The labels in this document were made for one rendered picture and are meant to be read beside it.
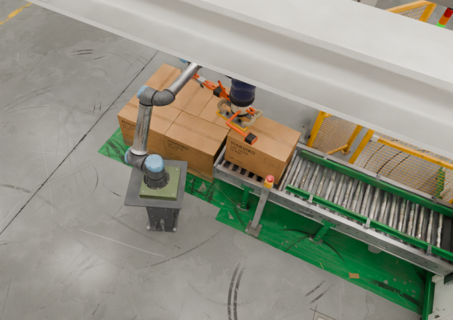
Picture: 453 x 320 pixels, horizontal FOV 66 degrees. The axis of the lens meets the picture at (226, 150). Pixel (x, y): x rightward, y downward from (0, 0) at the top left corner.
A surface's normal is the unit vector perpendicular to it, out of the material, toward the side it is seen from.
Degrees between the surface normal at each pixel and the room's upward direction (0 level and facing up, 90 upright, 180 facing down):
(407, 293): 0
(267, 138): 0
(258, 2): 0
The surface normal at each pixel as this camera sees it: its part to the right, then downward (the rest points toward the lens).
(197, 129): 0.07, -0.59
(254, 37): -0.42, 0.72
